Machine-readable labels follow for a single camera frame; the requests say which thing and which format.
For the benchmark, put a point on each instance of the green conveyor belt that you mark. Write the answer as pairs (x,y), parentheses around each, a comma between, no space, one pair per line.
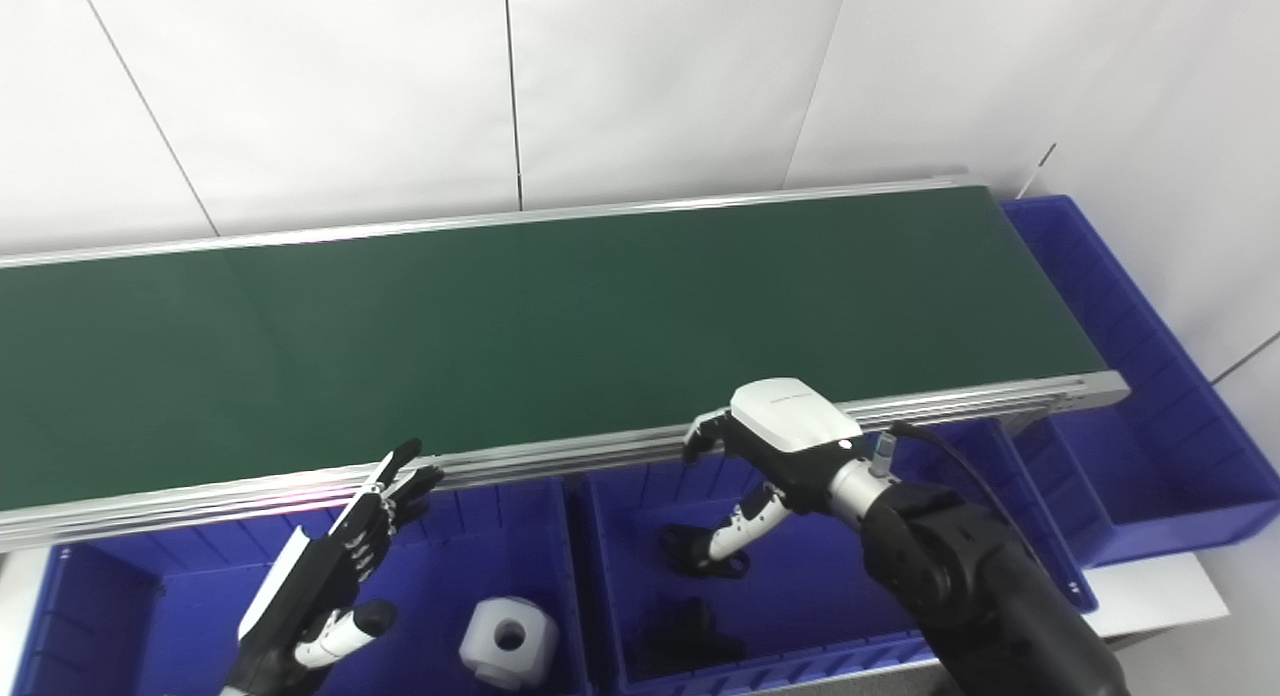
(600,446)
(550,326)

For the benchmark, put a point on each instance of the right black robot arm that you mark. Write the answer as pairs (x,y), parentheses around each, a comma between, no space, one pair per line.
(980,596)

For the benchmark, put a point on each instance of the black flanged machine part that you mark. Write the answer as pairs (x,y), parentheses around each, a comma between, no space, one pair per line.
(685,551)

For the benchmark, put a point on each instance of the blue plastic bin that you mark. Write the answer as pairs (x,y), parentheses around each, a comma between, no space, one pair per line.
(810,596)
(1170,456)
(150,616)

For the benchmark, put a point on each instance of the thin grey bracket rod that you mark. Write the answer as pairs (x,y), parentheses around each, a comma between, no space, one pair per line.
(1040,166)

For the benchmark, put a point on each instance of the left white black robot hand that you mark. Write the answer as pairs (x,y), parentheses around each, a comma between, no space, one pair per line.
(310,586)

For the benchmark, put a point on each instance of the white cube part with hole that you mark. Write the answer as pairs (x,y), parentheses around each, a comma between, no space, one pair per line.
(500,641)

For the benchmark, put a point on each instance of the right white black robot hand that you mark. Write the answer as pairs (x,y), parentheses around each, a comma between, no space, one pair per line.
(790,426)

